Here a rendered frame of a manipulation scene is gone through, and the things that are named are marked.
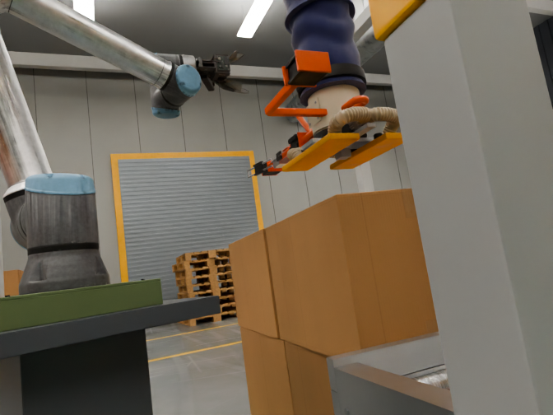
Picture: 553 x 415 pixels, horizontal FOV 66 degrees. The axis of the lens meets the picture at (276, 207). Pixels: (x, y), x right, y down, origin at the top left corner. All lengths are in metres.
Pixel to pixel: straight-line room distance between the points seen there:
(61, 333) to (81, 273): 0.21
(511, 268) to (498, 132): 0.07
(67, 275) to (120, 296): 0.14
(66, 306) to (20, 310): 0.07
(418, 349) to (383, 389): 0.25
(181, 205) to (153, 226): 0.84
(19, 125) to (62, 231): 0.36
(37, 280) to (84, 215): 0.17
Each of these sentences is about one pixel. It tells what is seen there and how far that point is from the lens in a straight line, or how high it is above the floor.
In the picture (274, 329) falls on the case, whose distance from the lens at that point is 1.59.
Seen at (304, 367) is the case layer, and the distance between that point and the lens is 1.41.
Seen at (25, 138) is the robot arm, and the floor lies 1.21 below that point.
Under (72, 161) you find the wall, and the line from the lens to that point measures 10.86.
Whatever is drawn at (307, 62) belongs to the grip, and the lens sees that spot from 1.02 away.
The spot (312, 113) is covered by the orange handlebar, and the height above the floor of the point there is 1.24.
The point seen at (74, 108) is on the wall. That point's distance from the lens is 11.30.
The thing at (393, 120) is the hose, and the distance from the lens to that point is 1.30.
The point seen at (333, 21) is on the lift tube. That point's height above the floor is 1.52.
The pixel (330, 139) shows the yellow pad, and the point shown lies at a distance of 1.18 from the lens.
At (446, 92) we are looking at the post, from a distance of 0.26.
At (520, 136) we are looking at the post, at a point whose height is 0.84.
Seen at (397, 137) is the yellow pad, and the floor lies 1.12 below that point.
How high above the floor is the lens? 0.79
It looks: 8 degrees up
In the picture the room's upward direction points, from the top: 8 degrees counter-clockwise
